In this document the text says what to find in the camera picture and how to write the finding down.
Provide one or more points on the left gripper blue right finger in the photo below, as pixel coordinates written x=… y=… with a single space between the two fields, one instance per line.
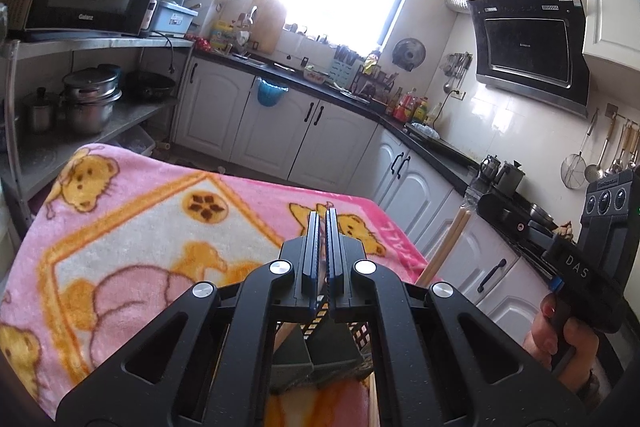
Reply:
x=334 y=253

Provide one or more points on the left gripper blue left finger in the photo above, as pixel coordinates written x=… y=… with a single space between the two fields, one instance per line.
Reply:
x=311 y=257

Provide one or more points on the dark green utensil basket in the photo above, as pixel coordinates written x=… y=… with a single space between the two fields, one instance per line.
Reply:
x=321 y=352

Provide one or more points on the wooden chopsticks pair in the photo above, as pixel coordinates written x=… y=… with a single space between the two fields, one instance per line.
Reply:
x=442 y=252

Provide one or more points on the person's right hand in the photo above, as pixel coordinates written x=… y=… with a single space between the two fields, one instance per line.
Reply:
x=542 y=343

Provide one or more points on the metal strainer ladle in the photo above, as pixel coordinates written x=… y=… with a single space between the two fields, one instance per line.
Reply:
x=573 y=168

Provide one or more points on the steel kettle on stove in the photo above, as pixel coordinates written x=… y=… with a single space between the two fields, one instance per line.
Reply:
x=509 y=178

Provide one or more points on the blue hanging bowl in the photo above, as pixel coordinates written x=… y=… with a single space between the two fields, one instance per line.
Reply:
x=269 y=93

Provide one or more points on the pink bear blanket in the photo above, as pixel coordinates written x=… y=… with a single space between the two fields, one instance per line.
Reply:
x=120 y=236

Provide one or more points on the black range hood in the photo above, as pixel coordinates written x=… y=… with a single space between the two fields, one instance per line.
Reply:
x=533 y=48

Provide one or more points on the wooden cutting board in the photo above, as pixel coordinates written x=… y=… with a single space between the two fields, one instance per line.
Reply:
x=268 y=22

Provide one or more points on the stainless steel pot stack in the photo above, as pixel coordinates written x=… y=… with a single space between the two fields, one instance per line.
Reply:
x=89 y=96

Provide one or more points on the blue plastic storage box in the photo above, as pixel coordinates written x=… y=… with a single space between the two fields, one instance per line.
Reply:
x=172 y=19

